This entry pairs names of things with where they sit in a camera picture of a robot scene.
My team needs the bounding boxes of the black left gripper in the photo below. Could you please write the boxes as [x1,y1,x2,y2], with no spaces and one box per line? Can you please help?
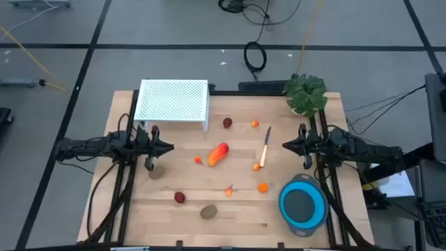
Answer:
[135,125,175,172]

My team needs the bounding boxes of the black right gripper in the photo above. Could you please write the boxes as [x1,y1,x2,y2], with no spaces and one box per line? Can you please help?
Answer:
[282,123,325,171]

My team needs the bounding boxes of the brown toy kiwi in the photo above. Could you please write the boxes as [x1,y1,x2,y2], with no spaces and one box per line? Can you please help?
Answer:
[148,165,167,181]
[199,204,218,220]

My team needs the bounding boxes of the red yellow toy mango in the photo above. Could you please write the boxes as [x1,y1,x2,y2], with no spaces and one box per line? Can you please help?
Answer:
[207,142,230,167]

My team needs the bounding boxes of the blue collapsible bowl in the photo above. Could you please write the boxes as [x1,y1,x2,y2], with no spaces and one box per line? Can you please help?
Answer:
[277,173,330,238]

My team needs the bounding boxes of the white perforated metal shelf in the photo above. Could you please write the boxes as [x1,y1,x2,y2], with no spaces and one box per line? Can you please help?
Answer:
[133,79,210,132]

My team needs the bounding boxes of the green potted plant, white pot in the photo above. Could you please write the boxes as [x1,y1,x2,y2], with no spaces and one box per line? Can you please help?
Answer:
[282,73,329,118]

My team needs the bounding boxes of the black power strip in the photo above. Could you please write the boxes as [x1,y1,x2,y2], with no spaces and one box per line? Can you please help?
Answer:
[238,79,290,93]

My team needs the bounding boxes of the white paper sheet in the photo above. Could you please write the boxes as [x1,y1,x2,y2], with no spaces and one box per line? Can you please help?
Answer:
[378,170,407,199]

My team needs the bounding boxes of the black laptop computer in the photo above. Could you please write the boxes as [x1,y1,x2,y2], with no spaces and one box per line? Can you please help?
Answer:
[417,158,446,249]

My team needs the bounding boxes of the grey computer monitor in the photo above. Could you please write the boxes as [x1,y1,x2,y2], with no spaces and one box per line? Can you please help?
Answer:
[424,72,446,163]

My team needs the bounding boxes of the grey stand foot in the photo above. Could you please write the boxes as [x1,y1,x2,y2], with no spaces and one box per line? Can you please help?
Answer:
[0,77,38,89]
[8,0,72,10]

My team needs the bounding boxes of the black floor object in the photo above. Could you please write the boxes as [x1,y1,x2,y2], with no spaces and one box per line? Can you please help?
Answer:
[0,107,15,126]

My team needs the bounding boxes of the knife with wooden handle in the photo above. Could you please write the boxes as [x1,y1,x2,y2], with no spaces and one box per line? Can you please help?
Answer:
[259,125,272,169]

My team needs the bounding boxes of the coiled black floor cable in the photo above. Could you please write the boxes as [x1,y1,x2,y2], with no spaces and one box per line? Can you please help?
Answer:
[243,40,268,82]

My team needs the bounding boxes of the yellow hanging cable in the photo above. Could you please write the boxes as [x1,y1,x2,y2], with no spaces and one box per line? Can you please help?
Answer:
[295,0,324,75]

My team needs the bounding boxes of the yellow floor cable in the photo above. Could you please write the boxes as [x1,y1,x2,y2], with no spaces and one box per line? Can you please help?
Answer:
[0,24,68,92]

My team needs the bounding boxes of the black floor cable bundle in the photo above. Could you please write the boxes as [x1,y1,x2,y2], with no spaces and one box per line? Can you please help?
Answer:
[217,0,302,43]

